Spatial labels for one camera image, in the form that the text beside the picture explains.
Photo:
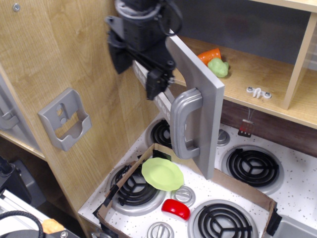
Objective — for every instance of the grey toy microwave door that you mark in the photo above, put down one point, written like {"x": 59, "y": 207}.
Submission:
{"x": 194, "y": 115}

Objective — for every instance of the front right stove burner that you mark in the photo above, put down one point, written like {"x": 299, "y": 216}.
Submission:
{"x": 221, "y": 219}

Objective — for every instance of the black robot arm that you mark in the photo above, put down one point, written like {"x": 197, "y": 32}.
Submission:
{"x": 132, "y": 6}

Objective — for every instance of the hanging toy spatula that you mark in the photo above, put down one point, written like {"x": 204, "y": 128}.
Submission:
{"x": 247, "y": 126}

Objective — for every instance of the grey cabinet door handle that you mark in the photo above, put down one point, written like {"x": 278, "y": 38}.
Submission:
{"x": 8, "y": 118}

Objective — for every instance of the green toy lettuce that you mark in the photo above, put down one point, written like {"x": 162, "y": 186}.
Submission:
{"x": 218, "y": 67}

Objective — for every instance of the grey toy sink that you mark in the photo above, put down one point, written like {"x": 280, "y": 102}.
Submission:
{"x": 290, "y": 228}

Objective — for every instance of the back left stove burner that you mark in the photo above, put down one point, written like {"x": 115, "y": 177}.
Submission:
{"x": 158, "y": 132}

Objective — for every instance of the grey centre stove knob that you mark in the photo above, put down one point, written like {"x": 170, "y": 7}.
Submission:
{"x": 184, "y": 195}

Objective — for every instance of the black box on floor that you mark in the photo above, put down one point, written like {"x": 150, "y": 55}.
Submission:
{"x": 16, "y": 178}

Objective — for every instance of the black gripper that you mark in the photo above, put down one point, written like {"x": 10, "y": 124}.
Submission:
{"x": 141, "y": 37}

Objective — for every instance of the red toy cheese wheel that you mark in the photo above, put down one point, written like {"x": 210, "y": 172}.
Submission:
{"x": 177, "y": 209}

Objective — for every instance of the stove burner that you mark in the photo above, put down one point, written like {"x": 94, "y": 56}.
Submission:
{"x": 137, "y": 197}
{"x": 158, "y": 132}
{"x": 221, "y": 219}
{"x": 255, "y": 166}

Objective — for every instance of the white door latch clip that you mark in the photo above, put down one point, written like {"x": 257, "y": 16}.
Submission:
{"x": 258, "y": 92}

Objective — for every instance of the grey wall phone holder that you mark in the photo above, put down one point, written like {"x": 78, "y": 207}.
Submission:
{"x": 59, "y": 111}

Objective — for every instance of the front left stove burner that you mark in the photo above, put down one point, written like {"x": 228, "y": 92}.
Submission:
{"x": 137, "y": 197}

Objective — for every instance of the grey back stove knob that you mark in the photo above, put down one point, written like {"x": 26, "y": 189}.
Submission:
{"x": 223, "y": 138}

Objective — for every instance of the back right stove burner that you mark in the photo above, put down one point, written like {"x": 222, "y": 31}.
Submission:
{"x": 255, "y": 166}

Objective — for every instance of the light green toy plate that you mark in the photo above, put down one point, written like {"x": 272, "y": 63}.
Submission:
{"x": 162, "y": 174}

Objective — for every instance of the orange toy carrot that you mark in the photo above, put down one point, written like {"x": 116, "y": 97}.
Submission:
{"x": 209, "y": 55}

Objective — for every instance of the brown cardboard frame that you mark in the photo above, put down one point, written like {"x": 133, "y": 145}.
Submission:
{"x": 115, "y": 225}

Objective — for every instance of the grey stove knob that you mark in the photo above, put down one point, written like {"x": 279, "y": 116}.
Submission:
{"x": 223, "y": 138}
{"x": 184, "y": 195}
{"x": 160, "y": 230}

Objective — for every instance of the grey front stove knob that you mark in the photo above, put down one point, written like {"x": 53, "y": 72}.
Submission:
{"x": 160, "y": 230}

